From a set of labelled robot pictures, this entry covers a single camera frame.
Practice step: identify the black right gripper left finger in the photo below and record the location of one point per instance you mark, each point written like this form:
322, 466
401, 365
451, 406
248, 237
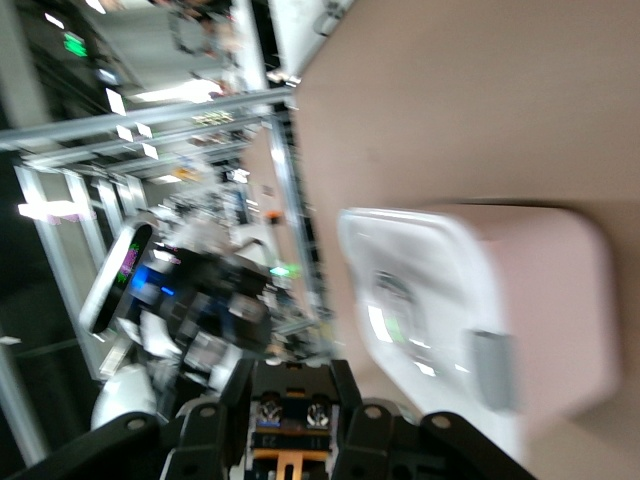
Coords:
195, 440

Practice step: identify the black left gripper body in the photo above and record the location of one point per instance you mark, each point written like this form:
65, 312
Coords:
215, 300

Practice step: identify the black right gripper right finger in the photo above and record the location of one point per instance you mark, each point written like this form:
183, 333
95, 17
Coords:
380, 440

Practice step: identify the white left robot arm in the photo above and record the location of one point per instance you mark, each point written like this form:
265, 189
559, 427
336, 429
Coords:
125, 395

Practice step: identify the white lunch box grey latches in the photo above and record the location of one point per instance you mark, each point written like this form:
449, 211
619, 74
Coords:
500, 300

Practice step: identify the green exit sign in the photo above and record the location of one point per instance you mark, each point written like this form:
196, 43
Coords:
76, 45

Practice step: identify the aluminium profile frame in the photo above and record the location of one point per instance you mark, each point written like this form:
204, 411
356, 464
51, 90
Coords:
150, 117

